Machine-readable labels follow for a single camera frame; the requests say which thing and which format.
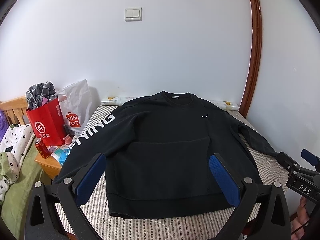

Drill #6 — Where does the black long-sleeve sweatshirt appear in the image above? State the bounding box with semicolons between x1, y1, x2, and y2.
54;92;277;219

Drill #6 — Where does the person's right hand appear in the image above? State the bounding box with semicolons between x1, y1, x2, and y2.
291;197;310;240

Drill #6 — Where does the green bed sheet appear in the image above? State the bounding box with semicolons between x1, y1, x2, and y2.
1;143;50;239

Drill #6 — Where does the grey striped quilted mattress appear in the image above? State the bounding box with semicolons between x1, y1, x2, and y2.
55;105;288;239

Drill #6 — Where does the wooden bedside table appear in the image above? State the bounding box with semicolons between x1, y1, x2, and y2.
35;145;71;179

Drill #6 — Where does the blue small box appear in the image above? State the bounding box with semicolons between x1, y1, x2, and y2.
58;148;70;166

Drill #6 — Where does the red soda can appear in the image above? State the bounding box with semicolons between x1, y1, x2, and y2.
35;138;50;159

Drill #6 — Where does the white patterned rolled mat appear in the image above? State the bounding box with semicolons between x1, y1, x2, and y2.
101;97;239;111

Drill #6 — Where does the pink small cup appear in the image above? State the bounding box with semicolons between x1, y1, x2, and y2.
63;134;72;145

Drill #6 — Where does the red paper shopping bag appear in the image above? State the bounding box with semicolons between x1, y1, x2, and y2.
27;98;66;146

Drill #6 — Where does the wooden headboard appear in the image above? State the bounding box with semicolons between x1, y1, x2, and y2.
0;96;29;125

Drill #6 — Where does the white Miniso plastic bag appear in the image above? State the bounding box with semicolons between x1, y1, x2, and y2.
57;79;94;136

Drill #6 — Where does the grey plaid cloth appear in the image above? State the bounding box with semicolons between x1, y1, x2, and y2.
25;81;57;111

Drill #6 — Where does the brown wooden door frame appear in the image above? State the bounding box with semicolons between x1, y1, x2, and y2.
239;0;263;117

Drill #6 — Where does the white wall light switch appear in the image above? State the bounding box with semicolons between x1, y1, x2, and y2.
124;7;142;22

